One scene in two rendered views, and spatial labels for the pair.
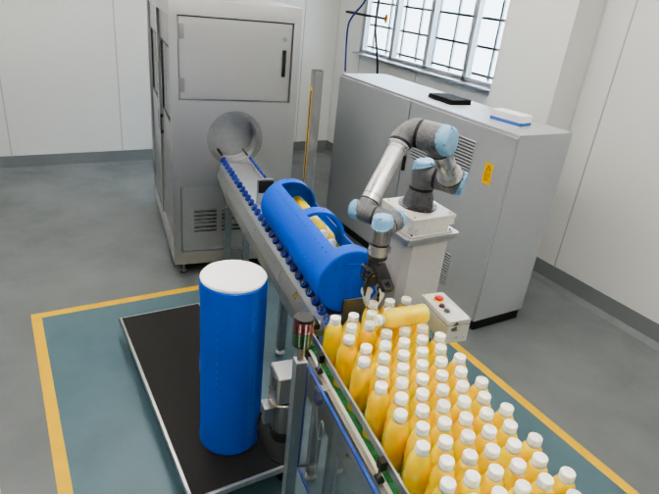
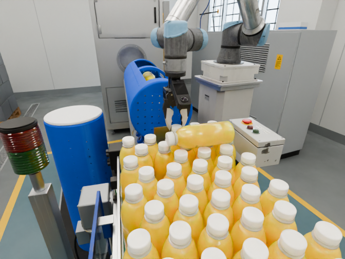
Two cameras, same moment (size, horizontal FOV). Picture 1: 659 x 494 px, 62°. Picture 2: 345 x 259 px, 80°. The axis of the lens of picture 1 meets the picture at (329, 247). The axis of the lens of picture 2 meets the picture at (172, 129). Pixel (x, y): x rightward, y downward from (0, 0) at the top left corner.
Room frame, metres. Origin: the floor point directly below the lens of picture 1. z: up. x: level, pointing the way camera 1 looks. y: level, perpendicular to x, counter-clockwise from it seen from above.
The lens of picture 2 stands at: (1.09, -0.30, 1.41)
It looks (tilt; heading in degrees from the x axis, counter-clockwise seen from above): 25 degrees down; 10
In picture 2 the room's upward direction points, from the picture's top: straight up
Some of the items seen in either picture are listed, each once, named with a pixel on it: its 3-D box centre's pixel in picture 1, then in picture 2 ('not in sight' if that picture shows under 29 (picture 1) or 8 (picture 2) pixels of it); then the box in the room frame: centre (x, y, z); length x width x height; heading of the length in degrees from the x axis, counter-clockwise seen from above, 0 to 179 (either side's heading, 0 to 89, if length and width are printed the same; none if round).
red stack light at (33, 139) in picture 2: (303, 324); (22, 136); (1.40, 0.05, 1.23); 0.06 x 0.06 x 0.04
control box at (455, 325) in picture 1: (443, 317); (252, 140); (1.82, -0.47, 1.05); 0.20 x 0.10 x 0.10; 24
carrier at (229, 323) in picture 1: (231, 361); (88, 182); (2.00, 0.39, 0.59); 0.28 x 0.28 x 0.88
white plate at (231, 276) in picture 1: (233, 275); (74, 114); (2.00, 0.39, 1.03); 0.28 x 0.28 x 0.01
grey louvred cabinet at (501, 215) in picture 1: (421, 185); (237, 83); (4.41, -0.71, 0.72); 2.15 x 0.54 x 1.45; 32
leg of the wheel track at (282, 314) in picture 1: (282, 312); not in sight; (2.88, 0.24, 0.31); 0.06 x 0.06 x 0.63; 24
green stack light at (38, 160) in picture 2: (302, 337); (29, 155); (1.40, 0.05, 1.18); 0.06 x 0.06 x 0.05
